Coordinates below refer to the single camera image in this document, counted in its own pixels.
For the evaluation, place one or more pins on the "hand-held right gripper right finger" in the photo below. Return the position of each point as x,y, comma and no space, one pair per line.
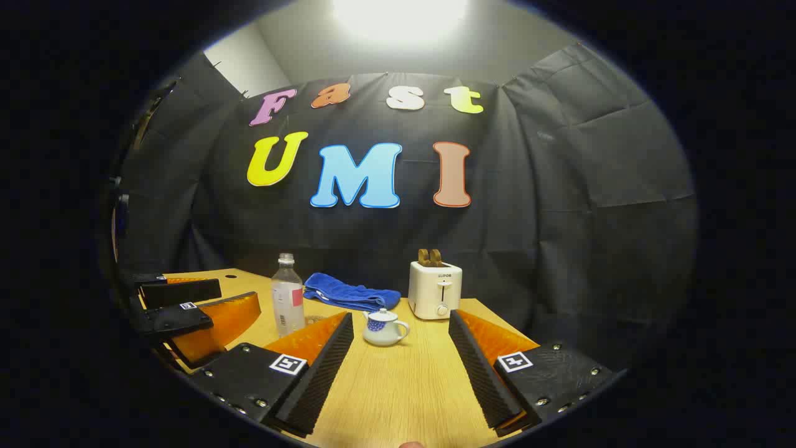
479,373

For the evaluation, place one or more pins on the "blue towel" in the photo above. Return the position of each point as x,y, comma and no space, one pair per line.
348,292

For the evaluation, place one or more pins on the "white toaster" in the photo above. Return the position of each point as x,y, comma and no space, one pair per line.
429,292

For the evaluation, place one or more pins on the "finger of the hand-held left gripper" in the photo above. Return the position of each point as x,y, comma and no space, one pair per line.
180,292
174,320

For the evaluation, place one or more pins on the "white blue-patterned teacup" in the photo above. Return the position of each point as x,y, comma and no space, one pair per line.
382,335

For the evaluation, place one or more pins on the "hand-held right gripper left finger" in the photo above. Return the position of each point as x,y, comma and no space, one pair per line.
323,373

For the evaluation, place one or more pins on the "clear plastic water bottle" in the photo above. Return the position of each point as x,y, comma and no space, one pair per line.
287,305

